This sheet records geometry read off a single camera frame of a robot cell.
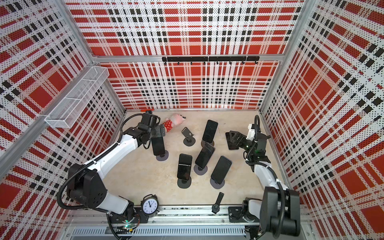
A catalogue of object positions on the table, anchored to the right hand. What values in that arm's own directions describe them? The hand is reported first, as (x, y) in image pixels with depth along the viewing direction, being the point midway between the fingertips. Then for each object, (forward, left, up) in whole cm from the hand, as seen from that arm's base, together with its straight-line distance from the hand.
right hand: (235, 134), depth 85 cm
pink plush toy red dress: (+20, +39, -10) cm, 44 cm away
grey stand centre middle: (-15, +21, -16) cm, 30 cm away
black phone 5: (-18, +9, -7) cm, 21 cm away
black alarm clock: (-34, +46, -14) cm, 59 cm away
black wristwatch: (-35, +13, -16) cm, 40 cm away
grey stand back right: (+5, +19, -17) cm, 26 cm away
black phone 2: (-2, +46, -9) cm, 47 cm away
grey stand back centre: (+5, +28, -14) cm, 31 cm away
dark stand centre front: (-22, +30, -17) cm, 41 cm away
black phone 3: (-16, +29, -4) cm, 33 cm away
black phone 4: (-11, +18, -5) cm, 21 cm away
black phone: (+7, +14, -5) cm, 17 cm away
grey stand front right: (-23, +11, -17) cm, 31 cm away
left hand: (+2, +47, +1) cm, 47 cm away
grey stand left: (-5, +45, -17) cm, 48 cm away
